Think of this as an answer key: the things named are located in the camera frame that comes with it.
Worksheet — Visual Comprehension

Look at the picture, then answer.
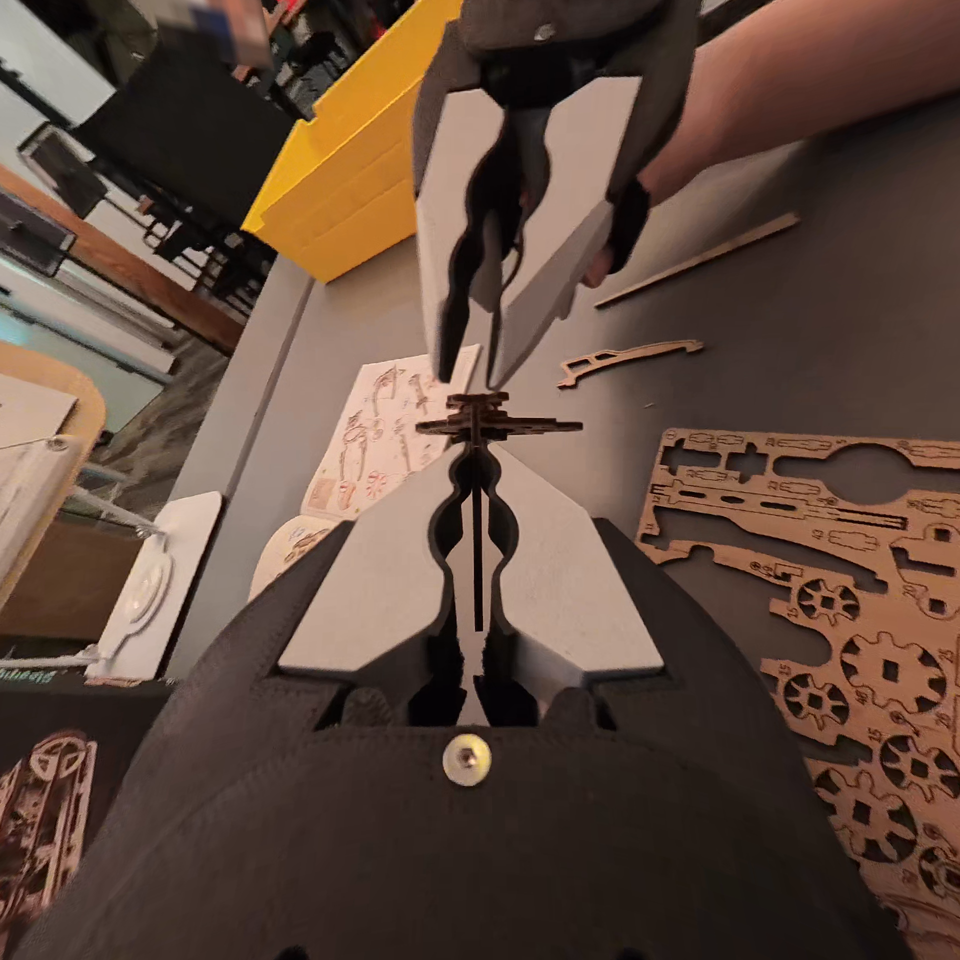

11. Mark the person's right hand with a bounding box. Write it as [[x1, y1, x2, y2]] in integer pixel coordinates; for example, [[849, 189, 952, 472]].
[[577, 247, 624, 291]]

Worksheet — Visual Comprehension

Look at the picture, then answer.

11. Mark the person's right forearm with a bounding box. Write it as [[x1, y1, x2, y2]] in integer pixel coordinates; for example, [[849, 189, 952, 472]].
[[637, 0, 960, 204]]

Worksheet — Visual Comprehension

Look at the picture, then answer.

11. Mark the yellow plastic bin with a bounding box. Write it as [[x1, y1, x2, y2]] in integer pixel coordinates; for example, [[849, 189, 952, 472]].
[[241, 0, 466, 285]]

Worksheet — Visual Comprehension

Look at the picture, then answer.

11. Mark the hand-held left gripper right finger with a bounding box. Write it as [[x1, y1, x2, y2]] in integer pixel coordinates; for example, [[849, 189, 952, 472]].
[[483, 442, 666, 725]]

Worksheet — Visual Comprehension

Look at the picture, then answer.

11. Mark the instruction booklet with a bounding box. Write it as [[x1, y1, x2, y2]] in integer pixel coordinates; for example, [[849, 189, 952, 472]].
[[251, 343, 481, 601]]

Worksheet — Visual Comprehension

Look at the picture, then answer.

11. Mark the black panel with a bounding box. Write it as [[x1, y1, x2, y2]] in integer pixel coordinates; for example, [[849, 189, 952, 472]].
[[75, 41, 295, 226]]

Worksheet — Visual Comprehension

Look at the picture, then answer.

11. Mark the black model kit box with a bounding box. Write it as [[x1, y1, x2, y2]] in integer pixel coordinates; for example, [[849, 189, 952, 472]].
[[0, 667, 177, 931]]

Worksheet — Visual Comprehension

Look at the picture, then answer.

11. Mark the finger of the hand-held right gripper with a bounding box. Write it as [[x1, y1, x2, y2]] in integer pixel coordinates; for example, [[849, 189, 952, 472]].
[[483, 75, 645, 390], [414, 90, 519, 384]]

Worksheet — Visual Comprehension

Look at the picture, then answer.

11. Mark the white base board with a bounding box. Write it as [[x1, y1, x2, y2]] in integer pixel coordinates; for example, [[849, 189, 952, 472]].
[[86, 491, 226, 685]]

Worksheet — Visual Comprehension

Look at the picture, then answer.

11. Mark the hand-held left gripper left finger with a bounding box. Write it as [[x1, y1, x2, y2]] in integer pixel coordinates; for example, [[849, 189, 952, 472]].
[[277, 442, 475, 702]]

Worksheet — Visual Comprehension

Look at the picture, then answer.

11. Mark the long slotted wooden piece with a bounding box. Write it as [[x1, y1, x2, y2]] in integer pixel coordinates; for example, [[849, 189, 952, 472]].
[[557, 339, 704, 390]]

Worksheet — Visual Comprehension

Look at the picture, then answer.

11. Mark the wooden laser-cut parts sheet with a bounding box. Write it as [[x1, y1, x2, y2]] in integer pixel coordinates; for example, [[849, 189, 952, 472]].
[[636, 427, 960, 960]]

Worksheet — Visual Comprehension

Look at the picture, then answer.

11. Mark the thin wooden strip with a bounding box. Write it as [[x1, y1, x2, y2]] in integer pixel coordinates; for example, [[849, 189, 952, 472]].
[[594, 212, 801, 310]]

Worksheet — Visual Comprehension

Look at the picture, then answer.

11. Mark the wooden counter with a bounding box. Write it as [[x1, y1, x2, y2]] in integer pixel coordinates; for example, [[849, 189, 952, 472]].
[[0, 165, 249, 354]]

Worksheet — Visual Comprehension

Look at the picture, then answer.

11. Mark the wooden gear model assembly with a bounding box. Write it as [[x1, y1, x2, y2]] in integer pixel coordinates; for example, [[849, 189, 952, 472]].
[[414, 390, 585, 635]]

